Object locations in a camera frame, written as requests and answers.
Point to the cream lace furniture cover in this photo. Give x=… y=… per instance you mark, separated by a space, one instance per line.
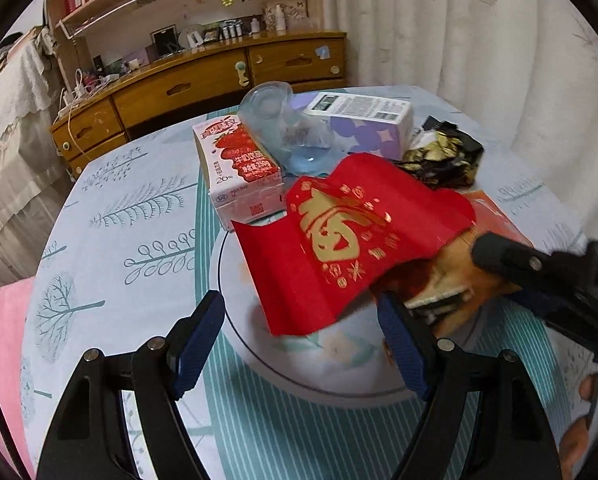
x=14 y=135

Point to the clear plastic cup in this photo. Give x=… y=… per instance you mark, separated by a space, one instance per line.
x=289 y=130

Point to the person's right hand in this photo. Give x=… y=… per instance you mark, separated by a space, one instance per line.
x=576 y=442

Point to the white and purple box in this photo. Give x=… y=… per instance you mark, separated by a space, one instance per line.
x=369 y=125

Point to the wooden bookshelf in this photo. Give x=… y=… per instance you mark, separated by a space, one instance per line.
x=189 y=10

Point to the table with leaf tablecloth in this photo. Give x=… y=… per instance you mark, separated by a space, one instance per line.
x=129 y=210

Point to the pink cushion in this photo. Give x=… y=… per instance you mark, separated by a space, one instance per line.
x=4 y=335

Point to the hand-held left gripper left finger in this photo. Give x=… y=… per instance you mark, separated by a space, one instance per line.
x=199 y=345

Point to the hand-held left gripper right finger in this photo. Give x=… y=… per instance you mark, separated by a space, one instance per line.
x=404 y=350

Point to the white round plate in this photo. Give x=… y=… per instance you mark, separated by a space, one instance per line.
x=304 y=360

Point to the black and gold wrapper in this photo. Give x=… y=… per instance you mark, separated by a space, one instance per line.
x=444 y=157

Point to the wooden desk with drawers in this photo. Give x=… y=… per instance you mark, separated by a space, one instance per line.
x=179 y=90

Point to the orange brown wrapper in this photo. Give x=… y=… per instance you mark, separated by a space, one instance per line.
x=459 y=270

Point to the white bottle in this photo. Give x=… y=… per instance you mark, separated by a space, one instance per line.
x=280 y=17

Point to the green and cream hook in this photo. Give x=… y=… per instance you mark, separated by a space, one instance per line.
x=242 y=72

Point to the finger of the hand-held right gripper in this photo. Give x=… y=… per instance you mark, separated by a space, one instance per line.
x=519 y=262
x=534 y=303

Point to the white leaf print curtain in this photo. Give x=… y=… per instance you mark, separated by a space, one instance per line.
x=479 y=35

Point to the black photo frame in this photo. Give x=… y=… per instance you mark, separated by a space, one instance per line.
x=166 y=41

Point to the red paper with gold print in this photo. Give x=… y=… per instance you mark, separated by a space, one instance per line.
x=339 y=240

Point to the strawberry milk carton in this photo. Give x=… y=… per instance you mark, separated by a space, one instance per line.
x=239 y=160

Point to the pale gift bag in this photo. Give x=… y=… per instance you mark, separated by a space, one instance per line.
x=294 y=7

